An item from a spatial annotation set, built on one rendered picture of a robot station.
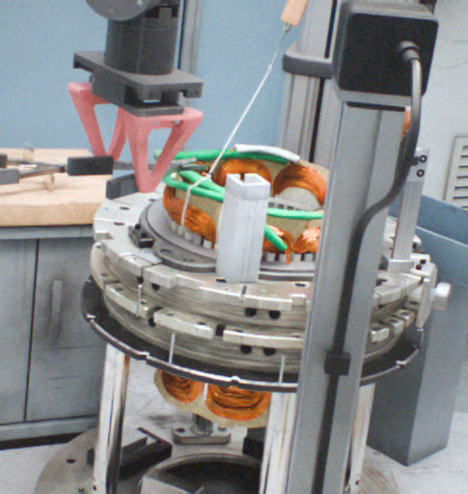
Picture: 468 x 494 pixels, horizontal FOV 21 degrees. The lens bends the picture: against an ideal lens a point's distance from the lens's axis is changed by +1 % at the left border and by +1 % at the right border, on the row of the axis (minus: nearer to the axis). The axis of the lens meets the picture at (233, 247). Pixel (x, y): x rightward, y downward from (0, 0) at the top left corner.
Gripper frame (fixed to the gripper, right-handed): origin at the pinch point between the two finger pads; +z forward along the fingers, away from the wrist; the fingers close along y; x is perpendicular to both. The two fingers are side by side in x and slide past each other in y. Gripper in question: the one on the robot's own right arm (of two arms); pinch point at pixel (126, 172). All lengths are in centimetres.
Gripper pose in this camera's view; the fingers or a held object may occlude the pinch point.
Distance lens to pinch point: 107.0
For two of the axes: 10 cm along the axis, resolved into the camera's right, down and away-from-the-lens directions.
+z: -1.4, 9.3, 3.4
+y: 6.3, 3.5, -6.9
